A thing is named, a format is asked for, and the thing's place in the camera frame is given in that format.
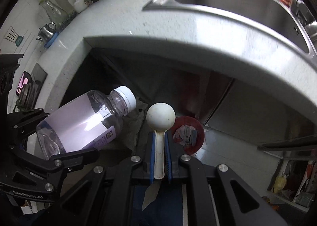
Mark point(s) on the white small teapot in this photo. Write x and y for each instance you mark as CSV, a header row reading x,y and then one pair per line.
x,y
80,6

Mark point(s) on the red plastic trash bucket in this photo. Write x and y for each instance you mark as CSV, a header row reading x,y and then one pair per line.
x,y
189,133

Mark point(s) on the small steel teapot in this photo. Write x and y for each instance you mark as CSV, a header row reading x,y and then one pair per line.
x,y
46,32

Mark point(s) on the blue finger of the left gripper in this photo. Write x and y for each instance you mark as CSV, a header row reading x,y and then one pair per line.
x,y
24,123
75,160

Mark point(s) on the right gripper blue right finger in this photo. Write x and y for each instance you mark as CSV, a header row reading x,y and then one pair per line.
x,y
173,152

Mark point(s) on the stainless steel sink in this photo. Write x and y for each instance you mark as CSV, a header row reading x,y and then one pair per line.
x,y
269,16

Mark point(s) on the clear pink liquid bottle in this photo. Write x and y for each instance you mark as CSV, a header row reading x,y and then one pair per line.
x,y
91,120

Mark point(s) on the person blue trousers legs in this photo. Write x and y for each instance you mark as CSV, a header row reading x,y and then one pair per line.
x,y
158,204

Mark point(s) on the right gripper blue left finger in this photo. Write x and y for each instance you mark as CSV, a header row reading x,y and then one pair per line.
x,y
150,157

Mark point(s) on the white plastic spoon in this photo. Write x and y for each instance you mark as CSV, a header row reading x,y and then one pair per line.
x,y
160,118

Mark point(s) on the glass carafe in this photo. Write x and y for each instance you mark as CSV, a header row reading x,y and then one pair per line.
x,y
56,14

